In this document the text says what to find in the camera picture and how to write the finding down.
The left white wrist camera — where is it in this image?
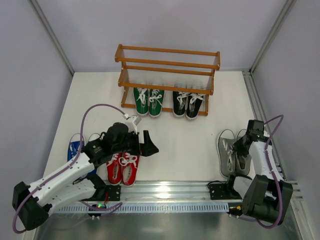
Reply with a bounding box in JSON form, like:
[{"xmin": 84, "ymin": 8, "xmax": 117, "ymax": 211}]
[{"xmin": 122, "ymin": 113, "xmax": 142, "ymax": 134}]

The right blue sneaker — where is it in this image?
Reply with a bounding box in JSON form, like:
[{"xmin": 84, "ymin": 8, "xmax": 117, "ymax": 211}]
[{"xmin": 82, "ymin": 133, "xmax": 100, "ymax": 179}]

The red sneaker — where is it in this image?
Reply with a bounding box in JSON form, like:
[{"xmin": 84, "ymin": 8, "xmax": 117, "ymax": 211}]
[
  {"xmin": 119, "ymin": 152, "xmax": 140, "ymax": 187},
  {"xmin": 106, "ymin": 153, "xmax": 122, "ymax": 185}
]

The aluminium right side rail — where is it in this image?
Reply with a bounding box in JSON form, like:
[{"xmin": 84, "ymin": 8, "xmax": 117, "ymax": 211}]
[{"xmin": 242, "ymin": 70, "xmax": 287, "ymax": 180}]

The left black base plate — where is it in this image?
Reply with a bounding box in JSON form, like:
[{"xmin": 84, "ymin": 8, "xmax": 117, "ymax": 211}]
[{"xmin": 104, "ymin": 185, "xmax": 121, "ymax": 202}]

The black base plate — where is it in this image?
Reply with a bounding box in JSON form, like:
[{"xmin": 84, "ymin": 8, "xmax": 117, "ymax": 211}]
[
  {"xmin": 207, "ymin": 180, "xmax": 242, "ymax": 200},
  {"xmin": 104, "ymin": 185, "xmax": 121, "ymax": 202}
]

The aluminium front rail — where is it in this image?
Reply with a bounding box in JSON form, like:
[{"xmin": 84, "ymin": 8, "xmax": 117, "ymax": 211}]
[{"xmin": 29, "ymin": 181, "xmax": 303, "ymax": 204}]

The aluminium rail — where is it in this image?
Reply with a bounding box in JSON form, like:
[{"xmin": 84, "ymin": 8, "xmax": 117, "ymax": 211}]
[
  {"xmin": 29, "ymin": 181, "xmax": 303, "ymax": 204},
  {"xmin": 242, "ymin": 70, "xmax": 287, "ymax": 180}
]

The grey sneaker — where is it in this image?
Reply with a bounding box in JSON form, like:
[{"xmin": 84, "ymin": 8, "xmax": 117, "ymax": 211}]
[
  {"xmin": 216, "ymin": 129, "xmax": 236, "ymax": 178},
  {"xmin": 235, "ymin": 129, "xmax": 252, "ymax": 176}
]

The aluminium corner post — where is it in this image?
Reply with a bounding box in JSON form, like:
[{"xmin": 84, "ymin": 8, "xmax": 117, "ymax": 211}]
[
  {"xmin": 249, "ymin": 0, "xmax": 297, "ymax": 75},
  {"xmin": 28, "ymin": 0, "xmax": 75, "ymax": 76}
]

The wooden shoe shelf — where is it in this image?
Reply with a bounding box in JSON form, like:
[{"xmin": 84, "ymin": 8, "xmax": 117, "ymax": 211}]
[{"xmin": 114, "ymin": 44, "xmax": 221, "ymax": 116}]

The left aluminium corner post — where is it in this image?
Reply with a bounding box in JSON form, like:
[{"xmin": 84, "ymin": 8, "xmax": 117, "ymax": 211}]
[{"xmin": 28, "ymin": 0, "xmax": 75, "ymax": 76}]

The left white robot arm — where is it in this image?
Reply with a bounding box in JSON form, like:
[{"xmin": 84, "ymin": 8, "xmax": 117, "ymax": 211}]
[{"xmin": 12, "ymin": 122, "xmax": 159, "ymax": 231}]

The right red sneaker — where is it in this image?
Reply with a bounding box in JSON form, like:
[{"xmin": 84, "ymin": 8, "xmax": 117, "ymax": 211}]
[{"xmin": 119, "ymin": 152, "xmax": 140, "ymax": 187}]

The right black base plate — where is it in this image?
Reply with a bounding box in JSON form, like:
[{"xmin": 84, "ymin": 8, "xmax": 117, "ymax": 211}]
[{"xmin": 207, "ymin": 180, "xmax": 242, "ymax": 200}]

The green sneaker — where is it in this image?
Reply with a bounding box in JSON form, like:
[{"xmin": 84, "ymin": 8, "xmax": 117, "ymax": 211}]
[
  {"xmin": 133, "ymin": 87, "xmax": 149, "ymax": 117},
  {"xmin": 148, "ymin": 89, "xmax": 165, "ymax": 118}
]

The slotted grey cable duct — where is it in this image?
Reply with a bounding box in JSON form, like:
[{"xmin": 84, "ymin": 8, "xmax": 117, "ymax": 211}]
[{"xmin": 56, "ymin": 201, "xmax": 229, "ymax": 214}]

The blue sneaker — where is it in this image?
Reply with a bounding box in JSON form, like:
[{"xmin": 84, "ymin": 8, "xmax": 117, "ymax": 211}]
[
  {"xmin": 67, "ymin": 133, "xmax": 85, "ymax": 162},
  {"xmin": 82, "ymin": 133, "xmax": 100, "ymax": 179}
]

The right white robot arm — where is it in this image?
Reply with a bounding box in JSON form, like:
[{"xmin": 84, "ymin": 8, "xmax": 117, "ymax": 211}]
[{"xmin": 232, "ymin": 119, "xmax": 293, "ymax": 229}]

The left red sneaker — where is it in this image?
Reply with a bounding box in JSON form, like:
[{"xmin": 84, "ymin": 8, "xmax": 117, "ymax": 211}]
[{"xmin": 106, "ymin": 153, "xmax": 122, "ymax": 185}]

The right aluminium corner post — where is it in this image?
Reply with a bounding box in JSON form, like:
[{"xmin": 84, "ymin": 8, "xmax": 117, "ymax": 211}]
[{"xmin": 249, "ymin": 0, "xmax": 297, "ymax": 75}]

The left blue sneaker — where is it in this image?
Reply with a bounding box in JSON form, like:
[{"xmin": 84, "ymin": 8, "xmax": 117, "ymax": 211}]
[{"xmin": 67, "ymin": 133, "xmax": 85, "ymax": 162}]

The black sneaker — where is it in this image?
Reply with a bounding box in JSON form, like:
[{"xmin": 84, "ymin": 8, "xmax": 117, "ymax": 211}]
[
  {"xmin": 185, "ymin": 93, "xmax": 205, "ymax": 120},
  {"xmin": 172, "ymin": 91, "xmax": 189, "ymax": 118}
]

